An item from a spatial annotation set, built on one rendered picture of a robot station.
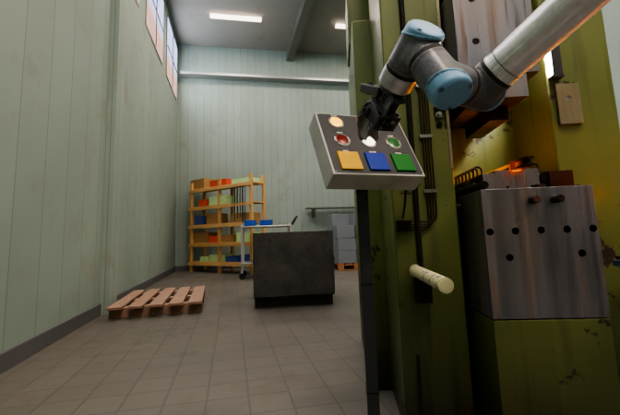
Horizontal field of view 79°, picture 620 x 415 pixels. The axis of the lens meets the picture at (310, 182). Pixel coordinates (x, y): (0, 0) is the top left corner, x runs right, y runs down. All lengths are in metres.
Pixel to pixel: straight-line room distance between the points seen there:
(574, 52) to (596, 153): 0.44
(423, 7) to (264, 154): 8.92
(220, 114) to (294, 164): 2.45
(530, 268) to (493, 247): 0.14
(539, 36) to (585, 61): 1.08
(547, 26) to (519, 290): 0.90
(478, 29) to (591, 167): 0.72
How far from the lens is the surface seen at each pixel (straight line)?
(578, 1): 0.93
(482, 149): 2.09
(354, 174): 1.19
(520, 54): 0.95
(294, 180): 10.48
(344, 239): 8.30
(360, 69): 2.22
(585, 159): 1.89
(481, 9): 1.78
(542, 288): 1.55
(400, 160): 1.32
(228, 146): 10.52
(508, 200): 1.51
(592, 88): 1.98
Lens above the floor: 0.78
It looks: 8 degrees up
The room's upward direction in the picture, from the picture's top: 2 degrees counter-clockwise
